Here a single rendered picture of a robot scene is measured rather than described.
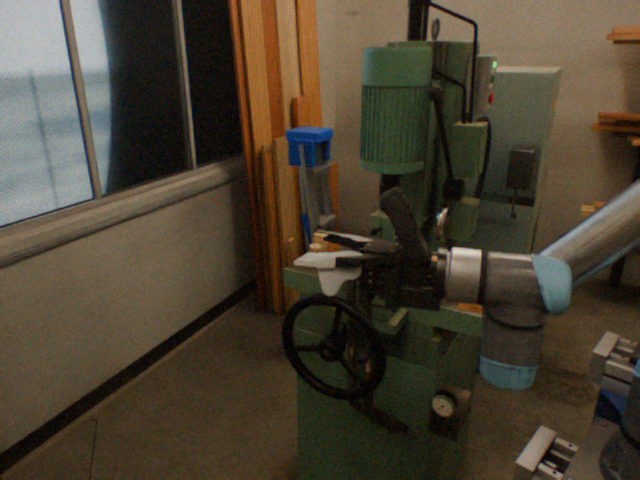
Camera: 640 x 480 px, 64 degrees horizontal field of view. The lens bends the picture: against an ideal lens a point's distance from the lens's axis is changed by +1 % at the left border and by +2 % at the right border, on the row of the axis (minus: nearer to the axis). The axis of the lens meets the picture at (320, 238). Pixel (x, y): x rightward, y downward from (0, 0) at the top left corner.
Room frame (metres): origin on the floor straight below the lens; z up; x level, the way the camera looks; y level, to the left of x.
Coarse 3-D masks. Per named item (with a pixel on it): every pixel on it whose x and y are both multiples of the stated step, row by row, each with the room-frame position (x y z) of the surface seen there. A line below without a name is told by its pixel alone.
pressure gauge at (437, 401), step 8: (440, 392) 1.06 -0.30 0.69; (448, 392) 1.06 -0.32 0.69; (432, 400) 1.06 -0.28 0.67; (440, 400) 1.05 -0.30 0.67; (448, 400) 1.04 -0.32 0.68; (456, 400) 1.05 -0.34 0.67; (432, 408) 1.05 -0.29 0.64; (440, 408) 1.05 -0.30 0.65; (448, 408) 1.04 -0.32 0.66; (448, 416) 1.03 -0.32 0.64
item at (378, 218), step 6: (378, 210) 1.38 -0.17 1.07; (372, 216) 1.34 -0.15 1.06; (378, 216) 1.33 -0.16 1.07; (384, 216) 1.33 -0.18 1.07; (372, 222) 1.34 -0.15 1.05; (378, 222) 1.33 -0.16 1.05; (384, 222) 1.32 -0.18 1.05; (390, 222) 1.31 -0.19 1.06; (384, 228) 1.32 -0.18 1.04; (390, 228) 1.31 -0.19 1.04; (378, 234) 1.33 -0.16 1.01; (384, 234) 1.32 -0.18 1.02; (390, 234) 1.31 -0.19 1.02; (396, 234) 1.33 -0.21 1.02; (390, 240) 1.31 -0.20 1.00
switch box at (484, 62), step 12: (480, 60) 1.53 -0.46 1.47; (492, 60) 1.55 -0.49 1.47; (468, 72) 1.55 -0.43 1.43; (480, 72) 1.53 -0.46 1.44; (468, 84) 1.55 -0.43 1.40; (480, 84) 1.53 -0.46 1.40; (492, 84) 1.59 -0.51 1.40; (468, 96) 1.54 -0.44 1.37; (480, 96) 1.53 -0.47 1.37; (468, 108) 1.54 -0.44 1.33; (480, 108) 1.53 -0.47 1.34
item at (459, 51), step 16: (448, 48) 1.49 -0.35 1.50; (464, 48) 1.51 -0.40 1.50; (448, 64) 1.49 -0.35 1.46; (464, 64) 1.52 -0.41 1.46; (448, 80) 1.48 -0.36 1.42; (464, 80) 1.54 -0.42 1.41; (448, 96) 1.48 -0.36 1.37; (448, 112) 1.48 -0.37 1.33; (448, 128) 1.48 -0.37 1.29; (448, 144) 1.48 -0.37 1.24; (448, 176) 1.48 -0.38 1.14; (432, 224) 1.49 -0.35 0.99; (400, 240) 1.54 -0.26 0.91; (432, 240) 1.49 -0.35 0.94
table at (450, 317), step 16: (288, 272) 1.34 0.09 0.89; (304, 272) 1.32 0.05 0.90; (304, 288) 1.32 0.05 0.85; (320, 288) 1.29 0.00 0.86; (448, 304) 1.13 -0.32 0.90; (400, 320) 1.11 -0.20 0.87; (416, 320) 1.15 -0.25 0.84; (432, 320) 1.13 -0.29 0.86; (448, 320) 1.11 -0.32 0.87; (464, 320) 1.09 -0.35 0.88; (480, 320) 1.07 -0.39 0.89; (480, 336) 1.07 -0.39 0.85
